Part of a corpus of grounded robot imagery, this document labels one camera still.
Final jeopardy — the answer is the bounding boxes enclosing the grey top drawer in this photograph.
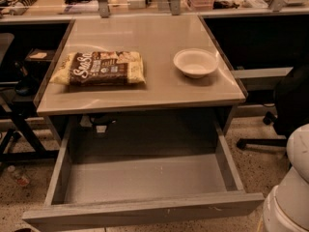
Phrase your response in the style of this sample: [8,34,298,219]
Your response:
[23,115,264,232]

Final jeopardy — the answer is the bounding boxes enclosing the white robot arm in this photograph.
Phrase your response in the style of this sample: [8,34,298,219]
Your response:
[263,125,309,232]

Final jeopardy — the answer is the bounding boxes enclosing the grey cabinet desk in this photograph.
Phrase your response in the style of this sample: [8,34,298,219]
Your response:
[33,14,249,147]

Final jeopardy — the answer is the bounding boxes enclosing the brown yellow snack bag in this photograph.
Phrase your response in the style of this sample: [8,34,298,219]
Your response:
[50,51,146,86]

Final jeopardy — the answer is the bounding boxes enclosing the white paper bowl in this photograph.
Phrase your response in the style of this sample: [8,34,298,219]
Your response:
[173,48,218,78]

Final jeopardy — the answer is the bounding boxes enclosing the black office chair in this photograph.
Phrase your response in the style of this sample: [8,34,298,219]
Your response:
[237,64,309,150]

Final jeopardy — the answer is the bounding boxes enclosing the black stand left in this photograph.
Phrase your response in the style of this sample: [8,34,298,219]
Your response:
[0,32,61,163]

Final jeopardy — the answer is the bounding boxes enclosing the plastic bottle on floor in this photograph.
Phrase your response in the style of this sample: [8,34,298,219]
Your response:
[8,165,30,188]

